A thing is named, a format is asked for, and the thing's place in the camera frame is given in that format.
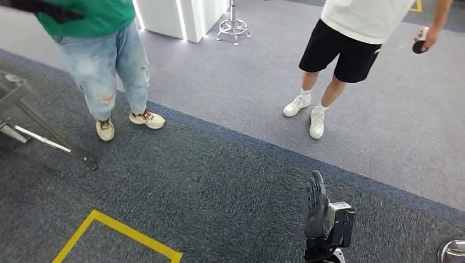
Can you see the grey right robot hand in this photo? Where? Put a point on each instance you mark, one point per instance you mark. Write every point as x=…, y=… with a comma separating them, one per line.
x=316, y=214

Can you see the chrome round base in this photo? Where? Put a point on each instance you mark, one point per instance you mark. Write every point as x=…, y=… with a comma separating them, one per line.
x=454, y=252

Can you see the person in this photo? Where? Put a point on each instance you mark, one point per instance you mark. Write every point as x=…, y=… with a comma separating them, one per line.
x=345, y=47
x=98, y=54

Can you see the black round object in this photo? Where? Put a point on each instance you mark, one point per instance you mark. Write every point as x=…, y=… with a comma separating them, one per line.
x=418, y=47

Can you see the chrome stool base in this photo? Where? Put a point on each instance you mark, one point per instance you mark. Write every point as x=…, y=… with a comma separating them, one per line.
x=233, y=27

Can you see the person's hand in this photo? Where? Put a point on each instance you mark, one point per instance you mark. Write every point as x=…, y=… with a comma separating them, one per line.
x=432, y=36

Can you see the white cabinet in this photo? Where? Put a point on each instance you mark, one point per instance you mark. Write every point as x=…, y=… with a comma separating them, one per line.
x=163, y=18

